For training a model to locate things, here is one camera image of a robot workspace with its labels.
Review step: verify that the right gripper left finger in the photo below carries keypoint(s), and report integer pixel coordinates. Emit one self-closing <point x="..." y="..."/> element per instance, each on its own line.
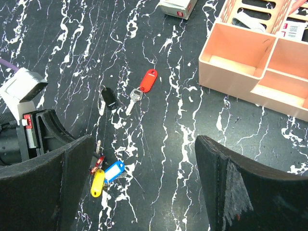
<point x="42" y="194"/>

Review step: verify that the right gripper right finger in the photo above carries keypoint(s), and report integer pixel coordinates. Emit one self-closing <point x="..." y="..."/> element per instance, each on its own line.
<point x="244" y="195"/>

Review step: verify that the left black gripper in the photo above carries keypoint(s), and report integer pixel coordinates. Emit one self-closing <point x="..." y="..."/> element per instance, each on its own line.
<point x="13" y="142"/>

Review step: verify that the key with yellow tag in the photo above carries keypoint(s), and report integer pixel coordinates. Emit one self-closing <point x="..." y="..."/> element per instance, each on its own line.
<point x="99" y="176"/>

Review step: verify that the red S carabiner keyring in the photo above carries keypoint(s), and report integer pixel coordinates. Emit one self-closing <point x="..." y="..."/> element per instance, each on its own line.
<point x="98" y="165"/>

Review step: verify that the key with red tag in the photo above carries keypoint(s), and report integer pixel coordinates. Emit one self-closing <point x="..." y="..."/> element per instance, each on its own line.
<point x="144" y="87"/>

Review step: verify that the key with black tag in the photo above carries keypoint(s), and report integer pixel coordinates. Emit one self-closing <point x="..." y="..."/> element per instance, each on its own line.
<point x="106" y="99"/>

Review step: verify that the key with blue tag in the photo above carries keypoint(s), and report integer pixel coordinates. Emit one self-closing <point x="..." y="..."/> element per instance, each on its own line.
<point x="115" y="170"/>

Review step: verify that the pink desk organizer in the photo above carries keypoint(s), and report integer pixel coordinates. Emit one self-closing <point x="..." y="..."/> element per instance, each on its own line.
<point x="265" y="68"/>

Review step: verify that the grey tape roll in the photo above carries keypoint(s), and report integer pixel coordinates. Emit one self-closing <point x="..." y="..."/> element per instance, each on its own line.
<point x="243" y="20"/>

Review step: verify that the white cardboard box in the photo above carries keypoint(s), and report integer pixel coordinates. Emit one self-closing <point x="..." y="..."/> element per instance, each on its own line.
<point x="177" y="8"/>

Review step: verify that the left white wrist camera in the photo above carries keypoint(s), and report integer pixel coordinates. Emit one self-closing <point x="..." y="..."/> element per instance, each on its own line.
<point x="19" y="91"/>

